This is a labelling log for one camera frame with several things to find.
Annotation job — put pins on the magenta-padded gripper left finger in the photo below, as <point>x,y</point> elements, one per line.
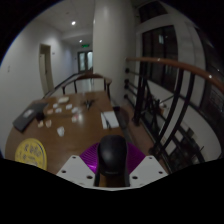
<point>75,168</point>

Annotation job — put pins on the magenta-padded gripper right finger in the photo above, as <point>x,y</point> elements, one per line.
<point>148,170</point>

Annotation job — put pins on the black computer mouse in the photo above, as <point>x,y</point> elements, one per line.
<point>112,155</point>

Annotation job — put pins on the round yellow cartoon mouse pad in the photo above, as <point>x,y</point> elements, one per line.
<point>30,153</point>

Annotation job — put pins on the small white card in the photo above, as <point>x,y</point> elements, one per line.
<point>69,106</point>
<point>58,110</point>
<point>55,105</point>
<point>60,131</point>
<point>75,110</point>

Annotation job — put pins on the white tag with red mark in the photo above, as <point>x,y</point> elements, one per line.
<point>75,118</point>

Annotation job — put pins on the small beige piece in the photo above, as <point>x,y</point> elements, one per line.
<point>48,123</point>
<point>40,124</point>

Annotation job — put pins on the white notepad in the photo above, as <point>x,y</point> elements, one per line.
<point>110,119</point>

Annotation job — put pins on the small black box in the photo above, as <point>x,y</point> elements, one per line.
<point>40,116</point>

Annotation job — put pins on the flat white box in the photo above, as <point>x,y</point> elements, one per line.
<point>63,99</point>

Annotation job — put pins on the dark closed laptop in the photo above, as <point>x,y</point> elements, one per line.
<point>28,115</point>

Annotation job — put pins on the wooden armchair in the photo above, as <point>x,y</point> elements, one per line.
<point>88,76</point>

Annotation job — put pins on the open side door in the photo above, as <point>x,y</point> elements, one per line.
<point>46,70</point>

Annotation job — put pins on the double glass door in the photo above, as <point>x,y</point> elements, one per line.
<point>85,61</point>

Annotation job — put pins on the black railing with wooden handrail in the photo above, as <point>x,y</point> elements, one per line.
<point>166,62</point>

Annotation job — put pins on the dark window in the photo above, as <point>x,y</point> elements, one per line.
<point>160,50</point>

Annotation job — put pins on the green exit sign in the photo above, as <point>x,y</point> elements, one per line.
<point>85,45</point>

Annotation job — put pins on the white wall switch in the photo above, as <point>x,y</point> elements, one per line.
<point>8,68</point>

